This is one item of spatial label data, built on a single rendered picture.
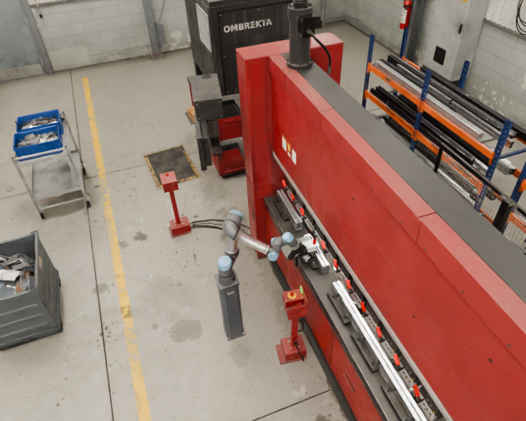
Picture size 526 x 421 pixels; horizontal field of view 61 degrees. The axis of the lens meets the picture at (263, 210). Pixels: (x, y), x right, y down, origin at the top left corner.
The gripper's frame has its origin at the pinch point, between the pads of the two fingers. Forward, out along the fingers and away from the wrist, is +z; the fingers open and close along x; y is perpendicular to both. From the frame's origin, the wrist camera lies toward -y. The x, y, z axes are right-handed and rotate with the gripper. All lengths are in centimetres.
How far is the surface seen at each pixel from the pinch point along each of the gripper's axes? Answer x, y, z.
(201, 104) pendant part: 107, -4, -114
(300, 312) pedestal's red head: -28.6, -24.7, 17.4
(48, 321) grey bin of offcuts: 52, -238, -55
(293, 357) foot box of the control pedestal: -25, -63, 73
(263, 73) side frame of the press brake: 96, 53, -109
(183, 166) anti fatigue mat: 301, -122, 27
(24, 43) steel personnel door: 684, -306, -174
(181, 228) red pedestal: 164, -131, 19
